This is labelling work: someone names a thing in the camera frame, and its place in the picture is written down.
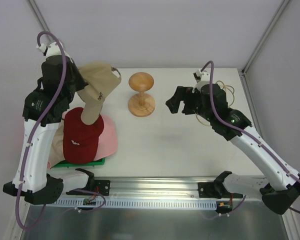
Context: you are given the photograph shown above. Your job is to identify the beige sport cap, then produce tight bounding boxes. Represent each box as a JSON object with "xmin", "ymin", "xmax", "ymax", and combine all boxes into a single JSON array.
[{"xmin": 77, "ymin": 62, "xmax": 122, "ymax": 125}]

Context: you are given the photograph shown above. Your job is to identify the pink cap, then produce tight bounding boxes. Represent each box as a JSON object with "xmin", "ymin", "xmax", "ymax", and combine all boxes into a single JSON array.
[{"xmin": 61, "ymin": 111, "xmax": 119, "ymax": 162}]

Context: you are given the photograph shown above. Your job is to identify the dark red cap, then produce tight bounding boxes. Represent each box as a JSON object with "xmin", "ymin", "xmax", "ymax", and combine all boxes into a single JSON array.
[{"xmin": 63, "ymin": 107, "xmax": 104, "ymax": 165}]

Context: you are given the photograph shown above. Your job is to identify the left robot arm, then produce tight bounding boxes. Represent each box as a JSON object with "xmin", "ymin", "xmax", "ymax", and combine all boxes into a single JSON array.
[{"xmin": 3, "ymin": 55, "xmax": 95, "ymax": 205}]

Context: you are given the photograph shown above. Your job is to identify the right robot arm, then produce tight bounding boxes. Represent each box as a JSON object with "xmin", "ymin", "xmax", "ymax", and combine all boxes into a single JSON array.
[{"xmin": 165, "ymin": 84, "xmax": 300, "ymax": 215}]

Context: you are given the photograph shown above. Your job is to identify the wooden hat stand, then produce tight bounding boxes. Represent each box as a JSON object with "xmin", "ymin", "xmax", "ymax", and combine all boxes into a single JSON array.
[{"xmin": 128, "ymin": 72, "xmax": 156, "ymax": 118}]

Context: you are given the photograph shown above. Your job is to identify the beige bucket hat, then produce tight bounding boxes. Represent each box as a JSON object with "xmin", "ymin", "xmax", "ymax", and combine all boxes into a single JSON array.
[{"xmin": 48, "ymin": 122, "xmax": 65, "ymax": 166}]

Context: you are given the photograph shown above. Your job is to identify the green plastic tray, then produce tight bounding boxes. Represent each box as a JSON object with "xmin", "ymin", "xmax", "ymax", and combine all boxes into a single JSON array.
[{"xmin": 52, "ymin": 157, "xmax": 106, "ymax": 169}]

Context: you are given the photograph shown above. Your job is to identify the pink black-trimmed hat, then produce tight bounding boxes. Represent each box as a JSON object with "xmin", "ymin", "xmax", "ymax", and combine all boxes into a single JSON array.
[{"xmin": 47, "ymin": 161, "xmax": 53, "ymax": 169}]

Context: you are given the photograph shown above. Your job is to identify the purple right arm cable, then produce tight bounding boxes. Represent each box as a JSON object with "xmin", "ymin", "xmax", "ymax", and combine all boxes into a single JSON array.
[{"xmin": 199, "ymin": 60, "xmax": 300, "ymax": 217}]

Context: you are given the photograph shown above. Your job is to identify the gold wire sphere stand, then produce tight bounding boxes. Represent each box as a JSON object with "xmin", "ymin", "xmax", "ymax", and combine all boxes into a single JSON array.
[{"xmin": 195, "ymin": 80, "xmax": 235, "ymax": 127}]

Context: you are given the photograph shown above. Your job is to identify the left aluminium frame post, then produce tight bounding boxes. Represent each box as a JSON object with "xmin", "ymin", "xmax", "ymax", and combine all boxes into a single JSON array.
[{"xmin": 27, "ymin": 0, "xmax": 70, "ymax": 73}]

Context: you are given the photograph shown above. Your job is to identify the aluminium frame post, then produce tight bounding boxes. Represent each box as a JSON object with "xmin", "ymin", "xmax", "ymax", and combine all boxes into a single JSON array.
[
  {"xmin": 27, "ymin": 0, "xmax": 70, "ymax": 73},
  {"xmin": 241, "ymin": 0, "xmax": 292, "ymax": 76}
]

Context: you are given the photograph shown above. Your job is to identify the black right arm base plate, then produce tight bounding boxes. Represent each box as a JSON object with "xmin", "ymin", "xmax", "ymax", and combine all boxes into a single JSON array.
[{"xmin": 197, "ymin": 182, "xmax": 243, "ymax": 199}]

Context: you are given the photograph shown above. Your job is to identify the aluminium rail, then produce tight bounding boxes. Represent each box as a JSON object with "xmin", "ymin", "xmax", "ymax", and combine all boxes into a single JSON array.
[{"xmin": 96, "ymin": 176, "xmax": 216, "ymax": 200}]

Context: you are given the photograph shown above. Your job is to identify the white slotted cable duct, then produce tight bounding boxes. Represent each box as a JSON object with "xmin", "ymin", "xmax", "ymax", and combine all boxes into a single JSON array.
[{"xmin": 49, "ymin": 197, "xmax": 217, "ymax": 211}]

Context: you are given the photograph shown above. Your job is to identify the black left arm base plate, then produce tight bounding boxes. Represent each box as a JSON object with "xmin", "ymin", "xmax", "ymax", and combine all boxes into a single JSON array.
[{"xmin": 91, "ymin": 179, "xmax": 111, "ymax": 196}]

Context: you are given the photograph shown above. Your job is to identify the right aluminium frame post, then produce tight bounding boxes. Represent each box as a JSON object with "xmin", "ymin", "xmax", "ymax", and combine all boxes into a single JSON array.
[{"xmin": 241, "ymin": 0, "xmax": 292, "ymax": 76}]

